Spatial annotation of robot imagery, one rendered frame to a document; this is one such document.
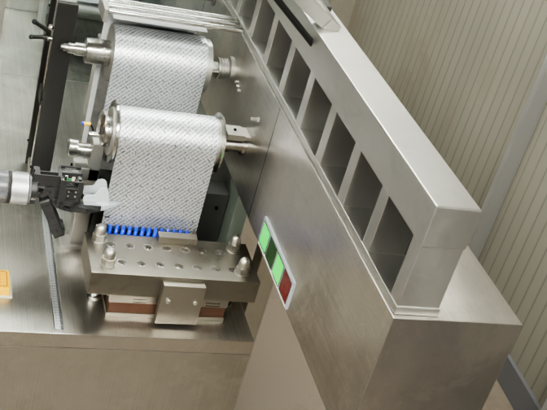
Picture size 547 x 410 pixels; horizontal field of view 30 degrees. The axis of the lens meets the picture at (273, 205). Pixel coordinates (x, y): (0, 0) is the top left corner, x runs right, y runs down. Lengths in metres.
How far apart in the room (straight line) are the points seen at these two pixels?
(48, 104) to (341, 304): 1.10
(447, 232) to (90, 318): 1.02
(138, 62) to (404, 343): 1.12
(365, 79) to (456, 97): 2.87
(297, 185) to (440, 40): 3.02
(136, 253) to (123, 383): 0.31
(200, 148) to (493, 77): 2.37
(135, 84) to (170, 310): 0.58
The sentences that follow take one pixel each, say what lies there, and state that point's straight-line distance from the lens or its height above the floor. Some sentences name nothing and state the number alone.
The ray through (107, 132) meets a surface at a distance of 2.38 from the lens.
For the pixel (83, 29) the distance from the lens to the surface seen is 3.36.
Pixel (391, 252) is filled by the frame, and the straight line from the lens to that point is 1.83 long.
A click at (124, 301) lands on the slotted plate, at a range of 2.38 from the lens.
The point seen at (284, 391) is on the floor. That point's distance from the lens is 3.77.
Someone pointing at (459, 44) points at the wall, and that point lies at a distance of 4.90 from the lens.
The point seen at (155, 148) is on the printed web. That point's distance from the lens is 2.38.
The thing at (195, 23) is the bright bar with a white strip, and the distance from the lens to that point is 2.59.
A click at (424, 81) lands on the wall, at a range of 5.17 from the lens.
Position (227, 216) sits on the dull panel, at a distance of 2.59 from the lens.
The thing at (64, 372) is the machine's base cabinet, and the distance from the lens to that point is 2.41.
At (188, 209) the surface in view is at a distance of 2.49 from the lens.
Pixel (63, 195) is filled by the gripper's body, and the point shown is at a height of 1.12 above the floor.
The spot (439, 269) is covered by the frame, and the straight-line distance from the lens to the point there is 1.69.
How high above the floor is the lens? 2.37
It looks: 29 degrees down
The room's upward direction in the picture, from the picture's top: 17 degrees clockwise
